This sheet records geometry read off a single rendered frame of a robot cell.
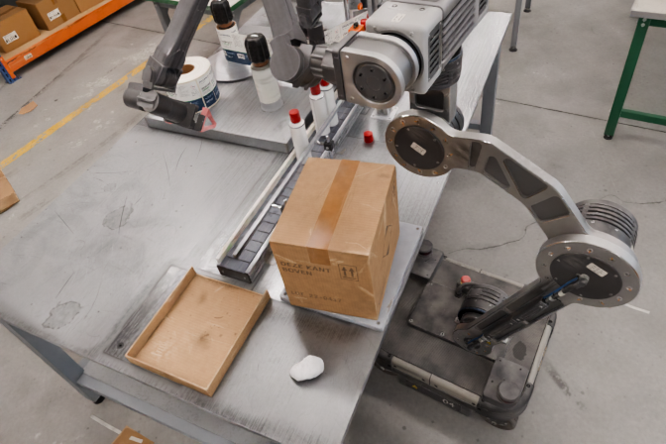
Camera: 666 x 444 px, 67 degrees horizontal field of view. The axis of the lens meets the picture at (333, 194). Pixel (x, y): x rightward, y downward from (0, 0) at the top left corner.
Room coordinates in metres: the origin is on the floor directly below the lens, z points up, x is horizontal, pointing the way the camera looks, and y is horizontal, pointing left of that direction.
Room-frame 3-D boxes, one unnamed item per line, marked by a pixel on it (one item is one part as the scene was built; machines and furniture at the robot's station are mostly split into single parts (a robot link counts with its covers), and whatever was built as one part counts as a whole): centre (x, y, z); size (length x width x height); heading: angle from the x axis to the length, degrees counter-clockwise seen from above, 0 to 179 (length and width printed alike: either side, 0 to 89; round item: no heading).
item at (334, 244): (0.87, 0.00, 0.99); 0.30 x 0.24 x 0.27; 156
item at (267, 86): (1.70, 0.17, 1.03); 0.09 x 0.09 x 0.30
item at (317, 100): (1.47, -0.01, 0.98); 0.05 x 0.05 x 0.20
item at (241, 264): (1.62, -0.11, 0.86); 1.65 x 0.08 x 0.04; 148
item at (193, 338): (0.77, 0.41, 0.85); 0.30 x 0.26 x 0.04; 148
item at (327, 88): (1.51, -0.04, 0.98); 0.05 x 0.05 x 0.20
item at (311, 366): (0.60, 0.14, 0.85); 0.08 x 0.07 x 0.04; 64
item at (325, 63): (0.94, -0.06, 1.45); 0.09 x 0.08 x 0.12; 141
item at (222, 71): (2.08, 0.31, 0.89); 0.31 x 0.31 x 0.01
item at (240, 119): (1.96, 0.21, 0.86); 0.80 x 0.67 x 0.05; 148
